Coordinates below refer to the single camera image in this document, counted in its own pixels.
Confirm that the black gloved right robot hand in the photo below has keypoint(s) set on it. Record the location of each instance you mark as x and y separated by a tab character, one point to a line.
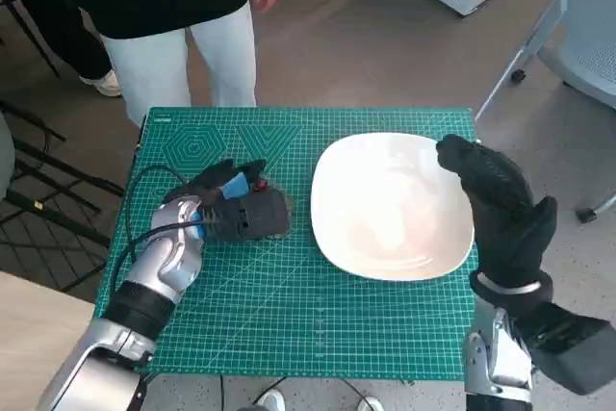
505	218

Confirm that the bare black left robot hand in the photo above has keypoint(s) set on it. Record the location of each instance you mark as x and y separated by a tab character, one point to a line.
216	185

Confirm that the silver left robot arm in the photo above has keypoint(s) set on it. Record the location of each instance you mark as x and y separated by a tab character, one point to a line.
163	257

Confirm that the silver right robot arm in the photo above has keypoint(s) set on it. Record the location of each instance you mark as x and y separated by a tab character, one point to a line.
495	353

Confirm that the white square plate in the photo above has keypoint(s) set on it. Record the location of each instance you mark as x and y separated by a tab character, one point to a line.
385	209

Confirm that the green cutting mat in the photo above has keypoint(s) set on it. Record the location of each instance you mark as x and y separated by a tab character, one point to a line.
298	315

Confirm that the grey mesh chair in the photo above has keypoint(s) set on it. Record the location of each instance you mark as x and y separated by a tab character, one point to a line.
592	45

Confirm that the grey rounded seat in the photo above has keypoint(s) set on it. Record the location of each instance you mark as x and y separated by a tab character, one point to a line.
6	156

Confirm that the white shoe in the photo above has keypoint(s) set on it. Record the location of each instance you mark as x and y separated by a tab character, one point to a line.
370	404
272	400

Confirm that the light wooden desk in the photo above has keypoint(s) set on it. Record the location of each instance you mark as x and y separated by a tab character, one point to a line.
29	334

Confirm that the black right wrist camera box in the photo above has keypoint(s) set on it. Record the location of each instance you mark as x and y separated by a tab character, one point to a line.
572	348

